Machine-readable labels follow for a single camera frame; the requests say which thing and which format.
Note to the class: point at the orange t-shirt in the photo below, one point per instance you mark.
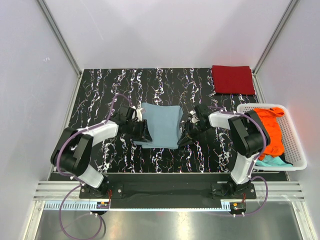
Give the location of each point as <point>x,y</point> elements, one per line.
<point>268,117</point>

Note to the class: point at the light blue t-shirt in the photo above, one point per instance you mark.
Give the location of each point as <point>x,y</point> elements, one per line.
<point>163,123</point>

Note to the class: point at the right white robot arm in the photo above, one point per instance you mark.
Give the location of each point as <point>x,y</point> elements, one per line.
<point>249,136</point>

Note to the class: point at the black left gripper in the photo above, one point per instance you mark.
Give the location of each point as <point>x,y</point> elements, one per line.
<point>143,134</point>

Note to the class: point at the aluminium corner post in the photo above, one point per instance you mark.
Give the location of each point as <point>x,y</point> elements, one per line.
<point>58,35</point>
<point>276,34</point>

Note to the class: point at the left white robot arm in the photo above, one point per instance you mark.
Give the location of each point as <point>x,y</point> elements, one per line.
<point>72,154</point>

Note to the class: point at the folded red t-shirt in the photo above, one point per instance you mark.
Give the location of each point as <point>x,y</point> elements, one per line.
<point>233,80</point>

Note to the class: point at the left aluminium corner post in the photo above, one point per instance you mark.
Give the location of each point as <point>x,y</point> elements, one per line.
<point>58,35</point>

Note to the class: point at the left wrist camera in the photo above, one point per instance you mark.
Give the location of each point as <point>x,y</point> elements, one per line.
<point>138,114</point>

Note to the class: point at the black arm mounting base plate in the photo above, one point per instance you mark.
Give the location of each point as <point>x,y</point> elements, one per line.
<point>169,191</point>

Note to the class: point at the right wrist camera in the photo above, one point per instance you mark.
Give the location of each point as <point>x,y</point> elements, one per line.
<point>192,117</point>

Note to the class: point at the teal t-shirt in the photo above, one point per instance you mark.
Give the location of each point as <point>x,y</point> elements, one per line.
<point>270,161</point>

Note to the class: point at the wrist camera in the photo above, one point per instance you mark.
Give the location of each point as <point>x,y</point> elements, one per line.
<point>192,117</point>
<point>138,114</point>

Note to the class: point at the right aluminium corner post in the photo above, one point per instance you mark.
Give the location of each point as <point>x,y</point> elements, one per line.
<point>276,34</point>

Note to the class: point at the aluminium frame rail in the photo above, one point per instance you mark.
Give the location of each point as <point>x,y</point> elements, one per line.
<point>279,191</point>

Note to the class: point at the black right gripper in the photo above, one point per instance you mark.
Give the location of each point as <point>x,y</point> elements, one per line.
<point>186,140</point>

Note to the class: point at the white plastic laundry basket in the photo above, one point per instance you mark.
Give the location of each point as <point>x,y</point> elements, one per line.
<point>293,151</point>

